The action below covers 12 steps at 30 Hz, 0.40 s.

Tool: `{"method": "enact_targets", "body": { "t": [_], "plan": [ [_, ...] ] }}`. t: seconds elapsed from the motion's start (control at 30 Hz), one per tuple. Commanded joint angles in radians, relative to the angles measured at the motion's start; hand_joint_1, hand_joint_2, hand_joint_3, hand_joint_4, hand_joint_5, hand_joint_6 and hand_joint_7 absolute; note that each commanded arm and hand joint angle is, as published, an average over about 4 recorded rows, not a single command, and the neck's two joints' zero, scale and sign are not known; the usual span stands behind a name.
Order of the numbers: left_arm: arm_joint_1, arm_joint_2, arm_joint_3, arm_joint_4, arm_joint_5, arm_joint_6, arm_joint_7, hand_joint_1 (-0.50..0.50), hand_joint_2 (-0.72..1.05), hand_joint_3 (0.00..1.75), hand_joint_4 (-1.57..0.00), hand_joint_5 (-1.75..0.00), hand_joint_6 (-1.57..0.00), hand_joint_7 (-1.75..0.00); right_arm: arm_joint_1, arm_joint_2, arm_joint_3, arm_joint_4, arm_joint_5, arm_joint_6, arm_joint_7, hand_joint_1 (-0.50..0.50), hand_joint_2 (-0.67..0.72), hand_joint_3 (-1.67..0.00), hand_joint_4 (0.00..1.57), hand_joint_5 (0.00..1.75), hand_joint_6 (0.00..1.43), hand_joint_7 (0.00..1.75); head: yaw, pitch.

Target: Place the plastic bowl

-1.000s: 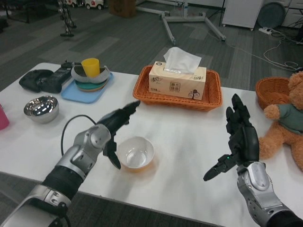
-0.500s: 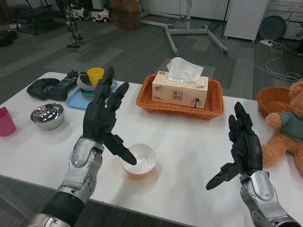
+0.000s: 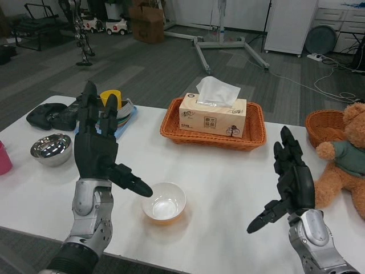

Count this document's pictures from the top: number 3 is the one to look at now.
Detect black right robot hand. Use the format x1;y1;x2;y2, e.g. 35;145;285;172
246;125;316;235

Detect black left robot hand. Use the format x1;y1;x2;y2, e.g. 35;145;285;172
74;80;153;198

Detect grey round disc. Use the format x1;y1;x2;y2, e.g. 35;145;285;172
306;25;338;55

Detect stacked teal and orange plates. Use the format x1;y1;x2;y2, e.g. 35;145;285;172
95;109;136;128

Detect white wheeled hoist frame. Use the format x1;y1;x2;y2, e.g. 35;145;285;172
163;0;270;72

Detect rectangular orange wicker basket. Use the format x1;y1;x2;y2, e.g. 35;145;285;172
159;96;267;152

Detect black metal rack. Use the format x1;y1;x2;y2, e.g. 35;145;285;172
12;3;61;53

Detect black bag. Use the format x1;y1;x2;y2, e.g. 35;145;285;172
0;45;17;65

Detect round orange wicker basket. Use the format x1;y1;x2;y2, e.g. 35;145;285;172
305;109;354;150

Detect white orange plastic bowl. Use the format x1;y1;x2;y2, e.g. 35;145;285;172
141;182;188;227

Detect yellow plastic cup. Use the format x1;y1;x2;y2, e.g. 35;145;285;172
99;88;123;109

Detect white toy car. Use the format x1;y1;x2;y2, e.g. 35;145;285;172
82;16;104;34
106;19;128;37

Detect black equipment stand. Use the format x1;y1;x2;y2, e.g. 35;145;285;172
352;35;365;72

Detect pink plastic cup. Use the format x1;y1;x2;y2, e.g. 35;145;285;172
0;140;14;176

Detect light blue tray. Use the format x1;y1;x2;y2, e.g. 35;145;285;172
74;106;140;141

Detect white drawer unit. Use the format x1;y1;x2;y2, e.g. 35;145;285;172
314;8;365;54

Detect white plant pot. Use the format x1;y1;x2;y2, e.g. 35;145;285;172
104;2;120;21

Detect stainless steel bowl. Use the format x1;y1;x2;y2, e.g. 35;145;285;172
30;133;74;167

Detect beige tissue box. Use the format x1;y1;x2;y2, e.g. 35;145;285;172
179;92;248;139

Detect brown teddy bear green shirt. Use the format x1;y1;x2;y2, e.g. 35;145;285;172
313;101;365;220

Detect brown cardboard boxes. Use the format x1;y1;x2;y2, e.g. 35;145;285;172
128;0;165;45

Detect standing humanoid robot legs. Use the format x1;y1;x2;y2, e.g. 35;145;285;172
58;0;96;67

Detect white tissue sheet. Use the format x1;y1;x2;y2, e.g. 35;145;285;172
196;75;241;108

